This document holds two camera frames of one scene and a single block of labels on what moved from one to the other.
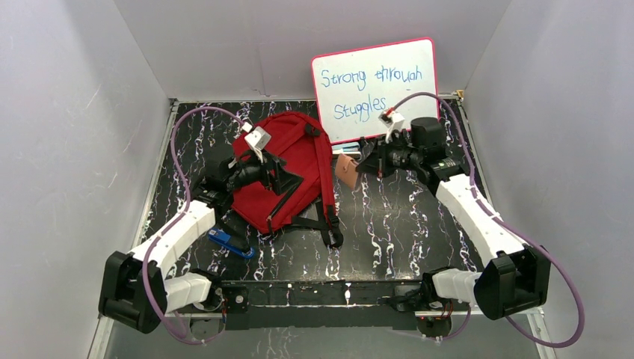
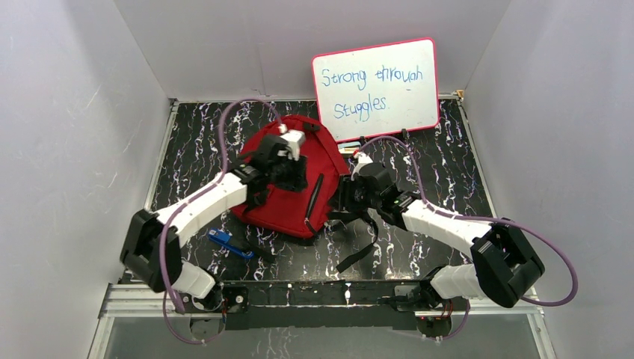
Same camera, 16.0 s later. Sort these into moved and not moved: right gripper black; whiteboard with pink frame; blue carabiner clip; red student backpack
Moved: red student backpack; right gripper black
Not moved: whiteboard with pink frame; blue carabiner clip
